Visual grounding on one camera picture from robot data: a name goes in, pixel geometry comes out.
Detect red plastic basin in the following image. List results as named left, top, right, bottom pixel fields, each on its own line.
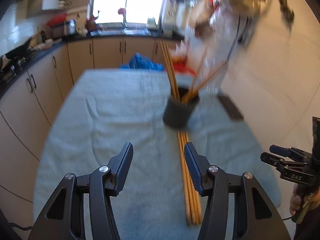
left=47, top=14, right=68, bottom=28

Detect group of wooden chopsticks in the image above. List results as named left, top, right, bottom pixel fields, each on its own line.
left=159, top=38, right=228, bottom=228

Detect red floor basin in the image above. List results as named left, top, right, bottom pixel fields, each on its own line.
left=172, top=59, right=197, bottom=75

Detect beige kitchen base cabinets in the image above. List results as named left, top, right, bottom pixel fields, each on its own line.
left=0, top=36, right=173, bottom=230

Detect dark grey utensil holder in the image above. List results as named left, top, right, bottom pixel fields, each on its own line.
left=162, top=86, right=200, bottom=130

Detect black wok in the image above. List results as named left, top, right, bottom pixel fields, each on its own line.
left=5, top=37, right=33, bottom=58

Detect blue plastic bag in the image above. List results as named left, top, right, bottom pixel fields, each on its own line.
left=120, top=53, right=164, bottom=71

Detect steel kitchen sink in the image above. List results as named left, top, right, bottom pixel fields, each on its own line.
left=90, top=29, right=152, bottom=36

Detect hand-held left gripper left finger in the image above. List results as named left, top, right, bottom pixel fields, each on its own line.
left=27, top=142, right=134, bottom=240

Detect silver rice cooker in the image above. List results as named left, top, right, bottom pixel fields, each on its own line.
left=52, top=19, right=77, bottom=38

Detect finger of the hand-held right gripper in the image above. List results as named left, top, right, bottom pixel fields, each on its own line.
left=260, top=152, right=295, bottom=178
left=269, top=144, right=312, bottom=167

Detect person's right hand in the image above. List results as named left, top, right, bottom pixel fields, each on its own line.
left=289, top=184, right=303, bottom=216

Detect cluster of hanging plastic bags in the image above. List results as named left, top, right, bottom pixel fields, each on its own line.
left=172, top=0, right=262, bottom=48

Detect kitchen faucet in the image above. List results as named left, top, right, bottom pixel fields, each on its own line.
left=122, top=2, right=129, bottom=29

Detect brown clay pot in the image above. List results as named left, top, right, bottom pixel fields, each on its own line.
left=86, top=16, right=97, bottom=30

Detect person's right forearm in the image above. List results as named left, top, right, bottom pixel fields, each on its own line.
left=294, top=205, right=320, bottom=240

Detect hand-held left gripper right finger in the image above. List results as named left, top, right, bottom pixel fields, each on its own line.
left=184, top=142, right=292, bottom=240

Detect grey-green table cloth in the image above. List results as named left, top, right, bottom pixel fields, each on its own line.
left=32, top=69, right=282, bottom=240

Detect black kitchen countertop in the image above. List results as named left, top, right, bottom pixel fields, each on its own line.
left=0, top=29, right=185, bottom=98

